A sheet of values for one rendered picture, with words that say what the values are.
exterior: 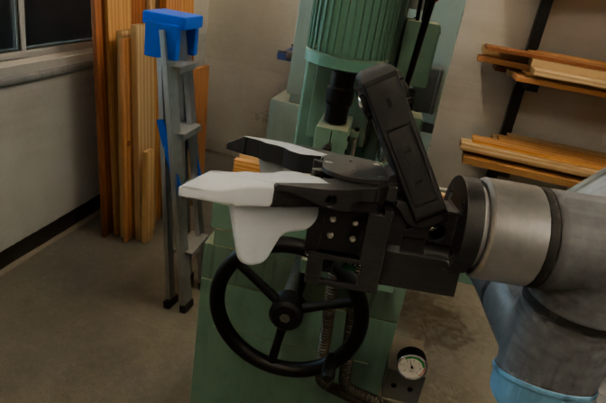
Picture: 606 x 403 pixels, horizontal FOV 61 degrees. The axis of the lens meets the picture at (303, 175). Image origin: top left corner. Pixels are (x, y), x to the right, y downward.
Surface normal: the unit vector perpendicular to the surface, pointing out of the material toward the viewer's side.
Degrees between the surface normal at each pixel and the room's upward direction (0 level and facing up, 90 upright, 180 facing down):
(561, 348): 90
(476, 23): 90
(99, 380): 0
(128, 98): 88
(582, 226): 47
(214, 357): 90
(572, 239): 62
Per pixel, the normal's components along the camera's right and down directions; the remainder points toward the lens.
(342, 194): 0.47, 0.29
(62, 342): 0.15, -0.92
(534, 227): 0.03, -0.25
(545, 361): -0.59, 0.22
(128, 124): 0.96, 0.20
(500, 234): -0.03, 0.06
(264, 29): -0.26, 0.33
